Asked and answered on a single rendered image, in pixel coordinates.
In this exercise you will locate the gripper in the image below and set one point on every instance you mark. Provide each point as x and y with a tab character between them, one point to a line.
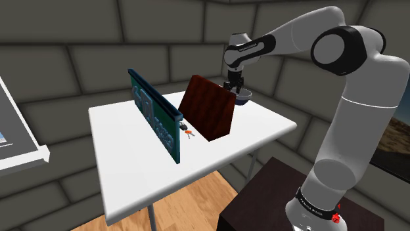
234	80

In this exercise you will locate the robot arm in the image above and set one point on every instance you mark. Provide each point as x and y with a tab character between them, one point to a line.
352	128

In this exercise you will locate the blue bowl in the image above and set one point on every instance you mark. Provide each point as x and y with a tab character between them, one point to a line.
244	97

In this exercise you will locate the dark red wooden wedge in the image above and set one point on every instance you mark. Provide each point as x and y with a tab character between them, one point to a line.
208	108

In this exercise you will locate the black key fob with keys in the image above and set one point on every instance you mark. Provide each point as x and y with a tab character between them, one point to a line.
186	129

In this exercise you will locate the green upright book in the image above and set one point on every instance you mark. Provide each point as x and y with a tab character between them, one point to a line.
153	118

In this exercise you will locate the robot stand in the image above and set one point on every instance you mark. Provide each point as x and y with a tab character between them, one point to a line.
266	204

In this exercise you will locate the white table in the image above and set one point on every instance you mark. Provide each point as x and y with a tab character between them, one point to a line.
128	160

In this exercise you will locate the landscape wall picture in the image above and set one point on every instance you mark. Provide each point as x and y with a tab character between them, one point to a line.
392	140

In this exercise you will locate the white framed wall picture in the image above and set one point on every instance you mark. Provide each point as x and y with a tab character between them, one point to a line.
16	140

